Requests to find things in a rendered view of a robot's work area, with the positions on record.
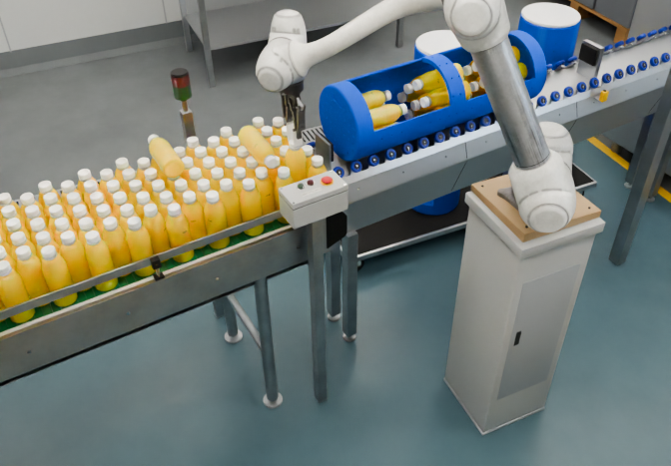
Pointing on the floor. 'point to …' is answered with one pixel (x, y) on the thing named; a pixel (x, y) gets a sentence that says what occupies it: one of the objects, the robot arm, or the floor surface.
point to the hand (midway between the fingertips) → (294, 134)
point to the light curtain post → (644, 177)
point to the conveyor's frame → (171, 304)
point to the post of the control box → (318, 307)
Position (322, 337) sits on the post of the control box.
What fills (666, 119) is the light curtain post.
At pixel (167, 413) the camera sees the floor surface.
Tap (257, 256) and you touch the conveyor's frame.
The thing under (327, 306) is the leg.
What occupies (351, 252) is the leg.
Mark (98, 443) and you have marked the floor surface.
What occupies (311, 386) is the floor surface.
